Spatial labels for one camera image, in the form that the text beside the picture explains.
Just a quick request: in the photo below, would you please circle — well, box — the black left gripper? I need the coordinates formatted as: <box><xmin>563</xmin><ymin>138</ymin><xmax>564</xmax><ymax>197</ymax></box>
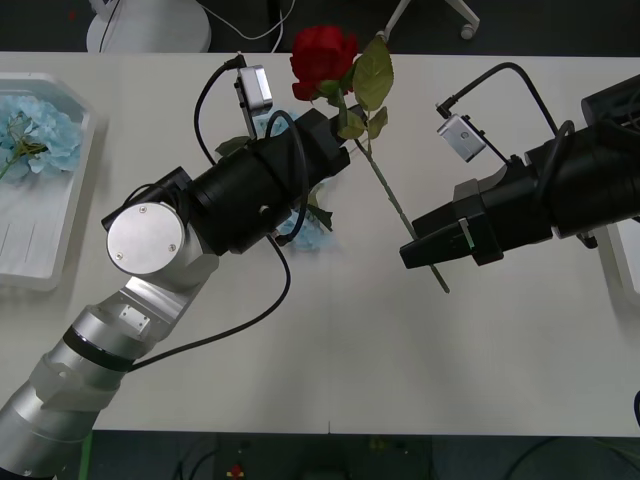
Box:
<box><xmin>289</xmin><ymin>104</ymin><xmax>369</xmax><ymax>184</ymax></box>

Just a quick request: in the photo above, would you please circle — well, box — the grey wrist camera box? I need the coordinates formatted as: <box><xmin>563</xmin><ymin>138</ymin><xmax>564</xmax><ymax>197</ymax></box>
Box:
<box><xmin>233</xmin><ymin>63</ymin><xmax>275</xmax><ymax>114</ymax></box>
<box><xmin>435</xmin><ymin>113</ymin><xmax>487</xmax><ymax>164</ymax></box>

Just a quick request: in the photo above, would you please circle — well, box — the white round pedestal base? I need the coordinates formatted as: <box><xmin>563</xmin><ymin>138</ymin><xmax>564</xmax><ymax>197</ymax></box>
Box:
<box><xmin>85</xmin><ymin>0</ymin><xmax>211</xmax><ymax>53</ymax></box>

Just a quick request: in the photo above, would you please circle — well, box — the thin white cable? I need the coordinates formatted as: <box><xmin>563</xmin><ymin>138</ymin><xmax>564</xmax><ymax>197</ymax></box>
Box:
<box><xmin>205</xmin><ymin>0</ymin><xmax>297</xmax><ymax>41</ymax></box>

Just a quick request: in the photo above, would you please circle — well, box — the red rose with green stem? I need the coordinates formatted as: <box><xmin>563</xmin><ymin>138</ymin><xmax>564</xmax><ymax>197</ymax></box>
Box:
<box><xmin>290</xmin><ymin>27</ymin><xmax>451</xmax><ymax>295</ymax></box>

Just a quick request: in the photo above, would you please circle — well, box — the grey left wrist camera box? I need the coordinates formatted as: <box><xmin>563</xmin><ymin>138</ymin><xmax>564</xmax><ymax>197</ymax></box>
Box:
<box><xmin>233</xmin><ymin>63</ymin><xmax>275</xmax><ymax>114</ymax></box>

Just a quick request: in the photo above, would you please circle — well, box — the white chair leg with caster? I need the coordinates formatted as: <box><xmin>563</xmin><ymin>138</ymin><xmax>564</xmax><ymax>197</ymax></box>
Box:
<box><xmin>382</xmin><ymin>0</ymin><xmax>481</xmax><ymax>41</ymax></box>

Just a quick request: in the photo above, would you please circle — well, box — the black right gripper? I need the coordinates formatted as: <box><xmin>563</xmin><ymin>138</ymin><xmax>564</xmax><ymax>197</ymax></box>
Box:
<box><xmin>399</xmin><ymin>160</ymin><xmax>551</xmax><ymax>270</ymax></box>

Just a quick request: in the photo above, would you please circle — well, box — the shallow white box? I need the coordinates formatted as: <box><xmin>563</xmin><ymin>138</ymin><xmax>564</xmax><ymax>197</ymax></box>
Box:
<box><xmin>597</xmin><ymin>219</ymin><xmax>640</xmax><ymax>304</ymax></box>
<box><xmin>0</xmin><ymin>72</ymin><xmax>109</xmax><ymax>292</ymax></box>

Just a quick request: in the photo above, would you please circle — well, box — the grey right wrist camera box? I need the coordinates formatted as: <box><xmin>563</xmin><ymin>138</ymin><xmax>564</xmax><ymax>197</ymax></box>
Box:
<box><xmin>435</xmin><ymin>113</ymin><xmax>487</xmax><ymax>164</ymax></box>

